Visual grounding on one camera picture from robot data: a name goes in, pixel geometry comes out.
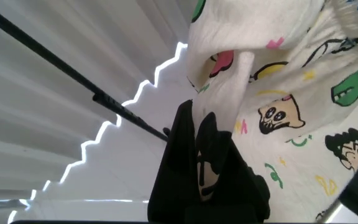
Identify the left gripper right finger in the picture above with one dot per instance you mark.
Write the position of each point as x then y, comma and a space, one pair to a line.
235, 193

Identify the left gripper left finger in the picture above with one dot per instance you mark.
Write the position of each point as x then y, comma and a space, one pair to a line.
174, 180

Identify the cream printed garment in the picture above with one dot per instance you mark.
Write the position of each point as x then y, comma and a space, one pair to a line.
291, 93

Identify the black clothes rack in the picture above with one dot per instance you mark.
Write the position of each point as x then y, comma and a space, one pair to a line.
57, 63

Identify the white curtain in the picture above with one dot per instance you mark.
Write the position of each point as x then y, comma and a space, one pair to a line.
42, 124

